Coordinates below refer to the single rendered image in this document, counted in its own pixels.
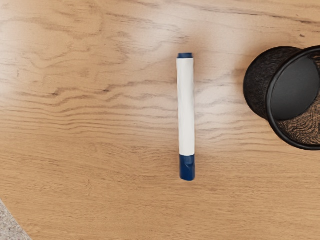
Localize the white marker with blue cap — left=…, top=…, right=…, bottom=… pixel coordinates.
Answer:
left=176, top=52, right=197, bottom=182

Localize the black mesh pen holder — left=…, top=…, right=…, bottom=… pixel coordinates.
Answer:
left=242, top=45, right=320, bottom=151

